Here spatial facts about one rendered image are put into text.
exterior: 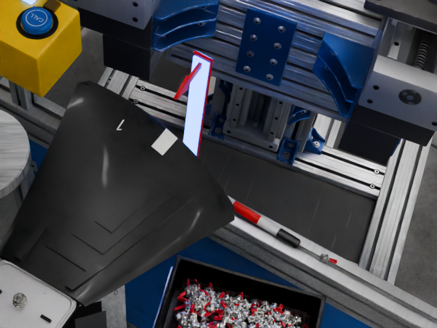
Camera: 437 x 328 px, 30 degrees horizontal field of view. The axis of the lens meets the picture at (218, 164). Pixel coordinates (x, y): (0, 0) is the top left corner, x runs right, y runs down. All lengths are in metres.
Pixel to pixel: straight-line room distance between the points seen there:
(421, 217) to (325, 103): 0.85
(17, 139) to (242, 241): 0.72
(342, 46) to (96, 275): 0.70
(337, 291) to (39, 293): 0.54
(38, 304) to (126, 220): 0.13
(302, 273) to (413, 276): 1.02
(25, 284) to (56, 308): 0.04
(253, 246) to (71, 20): 0.42
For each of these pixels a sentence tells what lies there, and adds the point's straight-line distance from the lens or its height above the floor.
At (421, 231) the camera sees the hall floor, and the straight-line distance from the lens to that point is 2.28.
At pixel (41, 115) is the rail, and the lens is 1.29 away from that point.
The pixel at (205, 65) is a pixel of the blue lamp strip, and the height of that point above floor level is 1.18.
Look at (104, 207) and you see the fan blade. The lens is 0.84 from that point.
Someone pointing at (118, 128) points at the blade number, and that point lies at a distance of 0.89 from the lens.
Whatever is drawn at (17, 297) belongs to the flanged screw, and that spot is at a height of 1.20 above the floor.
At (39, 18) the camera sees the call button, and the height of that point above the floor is 1.08.
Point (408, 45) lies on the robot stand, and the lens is 1.30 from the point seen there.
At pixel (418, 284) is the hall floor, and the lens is 2.21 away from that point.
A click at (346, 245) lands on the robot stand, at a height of 0.21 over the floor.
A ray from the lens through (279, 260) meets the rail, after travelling 1.22.
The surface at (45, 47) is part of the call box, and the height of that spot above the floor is 1.07.
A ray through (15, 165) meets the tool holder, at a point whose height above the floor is 1.46.
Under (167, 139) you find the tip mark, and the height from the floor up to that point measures 1.16.
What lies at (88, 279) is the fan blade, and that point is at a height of 1.19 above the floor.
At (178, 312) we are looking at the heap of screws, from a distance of 1.15.
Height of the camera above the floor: 1.93
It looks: 59 degrees down
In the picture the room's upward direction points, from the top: 11 degrees clockwise
